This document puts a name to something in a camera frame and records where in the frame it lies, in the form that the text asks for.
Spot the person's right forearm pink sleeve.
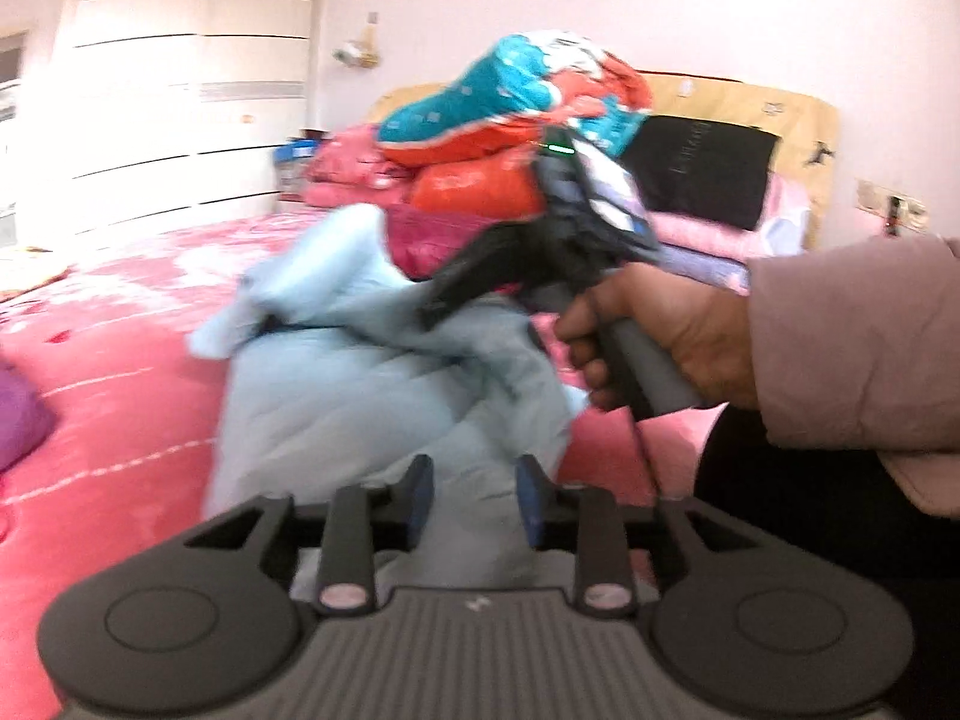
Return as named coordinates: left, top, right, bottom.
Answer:
left=746, top=236, right=960, bottom=520

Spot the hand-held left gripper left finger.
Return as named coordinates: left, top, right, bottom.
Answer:
left=182, top=454, right=436, bottom=616

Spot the magenta folded quilt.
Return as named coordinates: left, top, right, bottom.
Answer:
left=384, top=206, right=548, bottom=282

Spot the light blue padded jacket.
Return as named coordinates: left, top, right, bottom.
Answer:
left=186, top=204, right=590, bottom=601

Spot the wall lamp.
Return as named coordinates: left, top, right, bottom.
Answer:
left=332, top=11, right=382, bottom=70

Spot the blue box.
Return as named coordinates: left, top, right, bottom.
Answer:
left=271, top=136, right=331, bottom=200

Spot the teal and orange quilt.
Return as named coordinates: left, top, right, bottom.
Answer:
left=375, top=30, right=653, bottom=217

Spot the white wardrobe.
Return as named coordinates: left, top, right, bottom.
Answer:
left=45, top=0, right=327, bottom=237

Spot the person's dark clothing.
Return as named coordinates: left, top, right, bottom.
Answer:
left=694, top=399, right=960, bottom=720

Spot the patterned yellow cushion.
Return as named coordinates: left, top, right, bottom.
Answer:
left=0, top=244, right=76, bottom=302

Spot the black cloth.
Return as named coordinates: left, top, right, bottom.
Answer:
left=621, top=114, right=781, bottom=232

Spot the person's right hand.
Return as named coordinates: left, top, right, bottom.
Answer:
left=553, top=261, right=757, bottom=413

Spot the pink patterned bed cover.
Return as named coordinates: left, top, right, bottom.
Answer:
left=0, top=210, right=728, bottom=720

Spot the purple padded jacket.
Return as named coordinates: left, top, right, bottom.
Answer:
left=0, top=358, right=57, bottom=473

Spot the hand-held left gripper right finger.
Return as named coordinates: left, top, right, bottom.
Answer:
left=514, top=454, right=767, bottom=620

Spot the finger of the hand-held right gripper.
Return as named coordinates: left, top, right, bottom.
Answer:
left=415, top=223, right=552, bottom=332

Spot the beige bed headboard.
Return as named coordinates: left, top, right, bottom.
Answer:
left=366, top=71, right=841, bottom=250

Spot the wall socket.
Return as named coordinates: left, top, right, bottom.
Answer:
left=856, top=178, right=931, bottom=237

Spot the pink folded quilt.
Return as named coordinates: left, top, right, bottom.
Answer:
left=302, top=122, right=417, bottom=209

